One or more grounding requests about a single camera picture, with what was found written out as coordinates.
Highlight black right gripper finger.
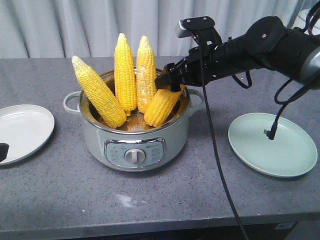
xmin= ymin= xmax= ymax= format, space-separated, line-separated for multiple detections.
xmin=154 ymin=73 xmax=172 ymax=90
xmin=170 ymin=83 xmax=181 ymax=92

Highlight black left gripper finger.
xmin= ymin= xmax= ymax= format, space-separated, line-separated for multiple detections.
xmin=0 ymin=143 xmax=10 ymax=161

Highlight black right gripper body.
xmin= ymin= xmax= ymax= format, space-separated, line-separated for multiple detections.
xmin=163 ymin=39 xmax=240 ymax=87

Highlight pale yellow corn cob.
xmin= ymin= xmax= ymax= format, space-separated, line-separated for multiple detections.
xmin=136 ymin=35 xmax=157 ymax=113

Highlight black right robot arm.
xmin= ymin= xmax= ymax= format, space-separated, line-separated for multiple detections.
xmin=155 ymin=16 xmax=320 ymax=92

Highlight white round plate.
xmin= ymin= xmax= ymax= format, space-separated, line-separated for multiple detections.
xmin=0 ymin=104 xmax=55 ymax=166

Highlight green electric cooking pot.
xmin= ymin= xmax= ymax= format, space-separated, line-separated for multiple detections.
xmin=63 ymin=88 xmax=205 ymax=172

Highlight white kitchen appliance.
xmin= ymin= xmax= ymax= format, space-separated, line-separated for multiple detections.
xmin=294 ymin=9 xmax=309 ymax=29

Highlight white pleated curtain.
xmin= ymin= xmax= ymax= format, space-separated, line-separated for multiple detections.
xmin=0 ymin=0 xmax=315 ymax=59

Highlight light green round plate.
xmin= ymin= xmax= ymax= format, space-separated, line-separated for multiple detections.
xmin=228 ymin=112 xmax=318 ymax=178

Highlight black camera cable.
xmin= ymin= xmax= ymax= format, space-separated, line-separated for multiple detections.
xmin=194 ymin=29 xmax=251 ymax=240

